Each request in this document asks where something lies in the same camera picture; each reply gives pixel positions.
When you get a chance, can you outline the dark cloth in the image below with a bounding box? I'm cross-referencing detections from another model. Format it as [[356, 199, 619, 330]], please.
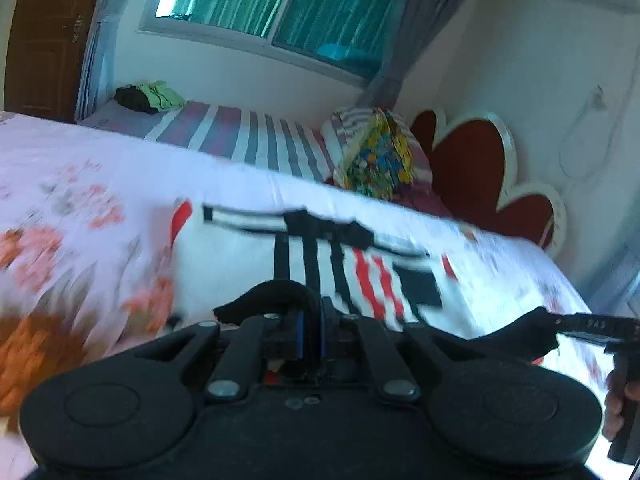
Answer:
[[114, 85, 160, 115]]

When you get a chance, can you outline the red heart-shaped headboard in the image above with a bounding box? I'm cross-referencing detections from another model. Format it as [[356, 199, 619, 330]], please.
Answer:
[[409, 108, 569, 257]]

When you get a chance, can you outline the person's right hand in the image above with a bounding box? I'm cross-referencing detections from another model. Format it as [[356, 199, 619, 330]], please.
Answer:
[[602, 370, 629, 442]]

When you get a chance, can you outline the green cloth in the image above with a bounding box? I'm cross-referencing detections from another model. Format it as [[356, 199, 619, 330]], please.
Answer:
[[139, 80, 187, 111]]

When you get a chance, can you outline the striped bed sheet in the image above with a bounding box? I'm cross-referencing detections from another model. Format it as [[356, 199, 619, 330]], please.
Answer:
[[77, 100, 341, 184]]

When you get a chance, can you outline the striped pillow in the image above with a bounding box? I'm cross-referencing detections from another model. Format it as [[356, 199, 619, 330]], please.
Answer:
[[320, 106, 433, 186]]

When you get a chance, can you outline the pink floral bed sheet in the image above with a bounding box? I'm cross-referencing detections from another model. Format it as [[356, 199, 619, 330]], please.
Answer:
[[0, 110, 617, 480]]

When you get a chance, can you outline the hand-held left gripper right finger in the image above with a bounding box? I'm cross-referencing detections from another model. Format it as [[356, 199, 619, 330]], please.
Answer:
[[320, 297, 481, 404]]

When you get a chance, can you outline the colourful printed bag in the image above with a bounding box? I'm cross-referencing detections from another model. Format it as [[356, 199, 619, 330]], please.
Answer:
[[332, 107, 417, 199]]

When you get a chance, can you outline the grey curtain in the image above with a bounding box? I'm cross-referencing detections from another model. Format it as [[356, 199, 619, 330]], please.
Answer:
[[362, 0, 482, 112], [75, 0, 176, 123]]

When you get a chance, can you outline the brown wooden door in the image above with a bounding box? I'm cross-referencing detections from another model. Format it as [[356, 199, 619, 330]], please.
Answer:
[[2, 0, 108, 123]]

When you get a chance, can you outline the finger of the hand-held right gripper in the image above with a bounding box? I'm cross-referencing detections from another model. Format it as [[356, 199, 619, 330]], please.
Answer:
[[552, 312, 640, 345]]

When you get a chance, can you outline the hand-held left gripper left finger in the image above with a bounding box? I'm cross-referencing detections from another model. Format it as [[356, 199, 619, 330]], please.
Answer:
[[132, 310, 306, 403]]

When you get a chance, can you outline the grey fabric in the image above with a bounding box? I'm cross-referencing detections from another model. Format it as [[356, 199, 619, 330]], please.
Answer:
[[587, 267, 640, 307]]

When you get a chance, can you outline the striped knit sweater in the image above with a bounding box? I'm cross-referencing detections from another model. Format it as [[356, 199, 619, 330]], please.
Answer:
[[170, 200, 561, 386]]

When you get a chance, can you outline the white cable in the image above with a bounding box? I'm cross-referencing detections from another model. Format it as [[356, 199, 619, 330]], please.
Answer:
[[557, 105, 617, 182]]

